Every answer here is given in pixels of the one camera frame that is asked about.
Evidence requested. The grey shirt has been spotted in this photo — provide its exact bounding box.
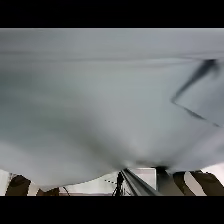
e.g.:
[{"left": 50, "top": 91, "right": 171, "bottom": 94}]
[{"left": 0, "top": 28, "right": 224, "bottom": 193}]

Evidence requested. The silver frame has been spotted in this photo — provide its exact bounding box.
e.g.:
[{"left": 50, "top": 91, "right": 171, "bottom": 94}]
[{"left": 120, "top": 167, "right": 162, "bottom": 197}]

